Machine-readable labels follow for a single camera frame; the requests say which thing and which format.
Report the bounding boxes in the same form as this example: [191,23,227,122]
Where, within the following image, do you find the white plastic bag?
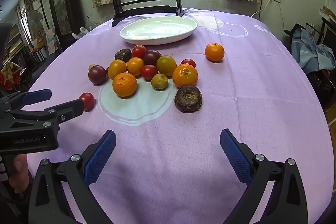
[72,27,91,39]

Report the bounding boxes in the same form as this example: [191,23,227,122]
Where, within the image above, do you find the blue clothes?
[291,27,336,72]

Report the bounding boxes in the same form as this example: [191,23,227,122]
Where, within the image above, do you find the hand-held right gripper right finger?
[220,128,309,224]

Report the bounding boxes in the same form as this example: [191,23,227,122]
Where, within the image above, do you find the red floral cloth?
[0,61,26,92]

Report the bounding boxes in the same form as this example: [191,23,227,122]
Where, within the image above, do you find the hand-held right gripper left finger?
[28,130,117,224]

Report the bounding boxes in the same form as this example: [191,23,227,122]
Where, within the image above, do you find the brown water chestnut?
[114,48,132,62]
[174,85,203,113]

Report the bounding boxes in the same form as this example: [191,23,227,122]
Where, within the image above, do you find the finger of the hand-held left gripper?
[7,99,85,126]
[0,88,52,113]

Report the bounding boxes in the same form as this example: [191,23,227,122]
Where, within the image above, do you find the mandarin orange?
[205,43,225,63]
[112,72,138,98]
[172,63,198,88]

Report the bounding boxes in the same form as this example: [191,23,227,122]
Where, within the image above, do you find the purple tablecloth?
[26,7,334,224]

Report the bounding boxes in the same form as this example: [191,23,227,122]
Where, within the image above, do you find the person's left hand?
[9,154,30,194]

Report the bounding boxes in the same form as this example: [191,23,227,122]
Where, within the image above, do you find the white cable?
[251,0,271,17]

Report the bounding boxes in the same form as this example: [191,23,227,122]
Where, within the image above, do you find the white oval plate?
[120,16,198,46]

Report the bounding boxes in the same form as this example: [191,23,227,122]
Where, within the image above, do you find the yellow-green tomato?
[156,55,177,76]

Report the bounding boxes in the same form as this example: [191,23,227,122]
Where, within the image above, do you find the orange tomato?
[108,59,127,80]
[127,57,145,77]

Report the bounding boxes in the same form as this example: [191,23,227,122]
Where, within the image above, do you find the electric fan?
[26,10,44,38]

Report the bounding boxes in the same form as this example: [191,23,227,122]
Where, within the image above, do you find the dark purple tomato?
[143,50,162,65]
[88,65,107,86]

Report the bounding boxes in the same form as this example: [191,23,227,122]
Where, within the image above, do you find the olive green tomato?
[151,73,169,90]

